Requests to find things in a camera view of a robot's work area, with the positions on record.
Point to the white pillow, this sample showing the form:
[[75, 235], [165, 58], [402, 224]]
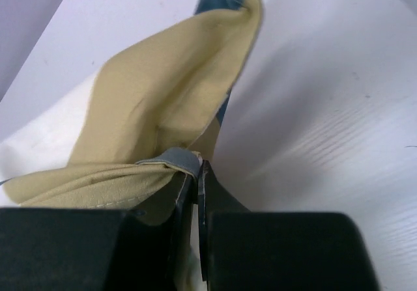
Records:
[[47, 141]]

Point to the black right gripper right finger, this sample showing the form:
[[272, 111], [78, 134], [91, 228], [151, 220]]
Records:
[[211, 197]]

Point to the blue tan white pillowcase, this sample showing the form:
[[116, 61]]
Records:
[[155, 110]]

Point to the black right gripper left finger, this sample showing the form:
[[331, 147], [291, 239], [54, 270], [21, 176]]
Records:
[[161, 237]]

